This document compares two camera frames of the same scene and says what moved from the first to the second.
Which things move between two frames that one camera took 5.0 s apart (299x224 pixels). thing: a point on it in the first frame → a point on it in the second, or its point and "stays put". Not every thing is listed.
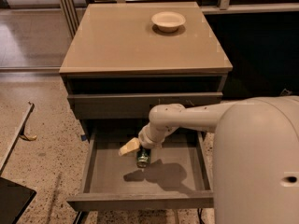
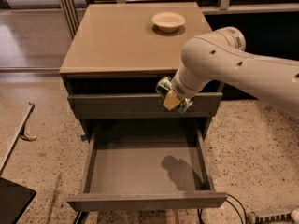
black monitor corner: x=15 y=199 stays put
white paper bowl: x=168 y=21 stays put
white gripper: x=145 y=139 → x=179 y=89
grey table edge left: x=25 y=119 stays put
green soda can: x=143 y=156 → x=163 y=85
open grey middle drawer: x=177 y=176 stays put
